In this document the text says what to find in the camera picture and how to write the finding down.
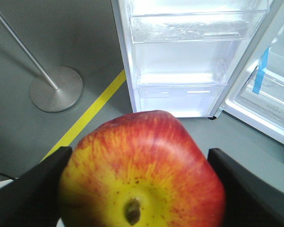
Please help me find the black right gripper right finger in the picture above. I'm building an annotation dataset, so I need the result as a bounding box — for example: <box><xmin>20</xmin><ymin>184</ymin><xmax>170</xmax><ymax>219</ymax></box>
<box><xmin>207</xmin><ymin>148</ymin><xmax>284</xmax><ymax>227</ymax></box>

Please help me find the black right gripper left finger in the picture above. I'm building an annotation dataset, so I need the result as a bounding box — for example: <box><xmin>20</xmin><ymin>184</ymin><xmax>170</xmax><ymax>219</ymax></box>
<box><xmin>0</xmin><ymin>147</ymin><xmax>72</xmax><ymax>227</ymax></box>

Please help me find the red yellow apple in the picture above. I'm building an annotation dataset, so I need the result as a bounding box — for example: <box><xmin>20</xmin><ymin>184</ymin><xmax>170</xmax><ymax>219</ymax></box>
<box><xmin>58</xmin><ymin>111</ymin><xmax>226</xmax><ymax>227</ymax></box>

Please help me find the fridge door with white lining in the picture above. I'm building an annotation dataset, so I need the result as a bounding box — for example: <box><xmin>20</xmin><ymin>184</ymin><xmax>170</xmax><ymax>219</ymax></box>
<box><xmin>111</xmin><ymin>0</ymin><xmax>272</xmax><ymax>118</ymax></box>

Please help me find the silver floor lamp stand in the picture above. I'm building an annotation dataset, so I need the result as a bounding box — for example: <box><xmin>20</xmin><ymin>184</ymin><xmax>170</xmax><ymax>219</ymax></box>
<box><xmin>0</xmin><ymin>12</ymin><xmax>83</xmax><ymax>113</ymax></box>

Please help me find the clear lower door bin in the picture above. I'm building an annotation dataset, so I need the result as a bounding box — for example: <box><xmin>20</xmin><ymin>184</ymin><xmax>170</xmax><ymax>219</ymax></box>
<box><xmin>135</xmin><ymin>59</ymin><xmax>227</xmax><ymax>86</ymax></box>

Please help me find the clear door bin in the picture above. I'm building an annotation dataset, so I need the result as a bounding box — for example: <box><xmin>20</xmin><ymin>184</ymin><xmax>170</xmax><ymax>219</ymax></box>
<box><xmin>135</xmin><ymin>59</ymin><xmax>227</xmax><ymax>86</ymax></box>
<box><xmin>129</xmin><ymin>10</ymin><xmax>266</xmax><ymax>44</ymax></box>

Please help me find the clear upper door bin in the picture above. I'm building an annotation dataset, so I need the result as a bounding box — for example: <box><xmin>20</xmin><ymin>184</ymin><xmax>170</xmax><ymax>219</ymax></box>
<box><xmin>129</xmin><ymin>10</ymin><xmax>266</xmax><ymax>44</ymax></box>

